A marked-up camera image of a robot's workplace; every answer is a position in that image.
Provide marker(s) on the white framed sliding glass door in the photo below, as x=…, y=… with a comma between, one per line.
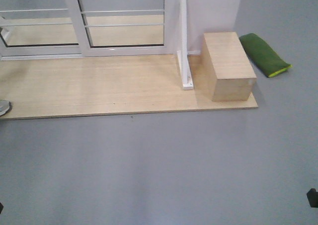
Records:
x=125, y=27

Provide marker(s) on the round metal robot foot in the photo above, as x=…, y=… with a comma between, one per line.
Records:
x=5, y=106

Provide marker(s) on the black robot part right edge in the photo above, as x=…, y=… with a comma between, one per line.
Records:
x=312, y=196

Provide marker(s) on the light wooden base platform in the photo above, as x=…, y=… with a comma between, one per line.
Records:
x=104, y=86

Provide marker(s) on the light wooden box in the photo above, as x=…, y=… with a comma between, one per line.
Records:
x=230, y=76

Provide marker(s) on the green sandbag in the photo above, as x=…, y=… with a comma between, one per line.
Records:
x=263, y=56

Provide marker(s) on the fixed white framed glass panel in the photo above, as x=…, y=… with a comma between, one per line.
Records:
x=35, y=28

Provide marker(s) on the white support bracket post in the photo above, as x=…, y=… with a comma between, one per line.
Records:
x=182, y=51

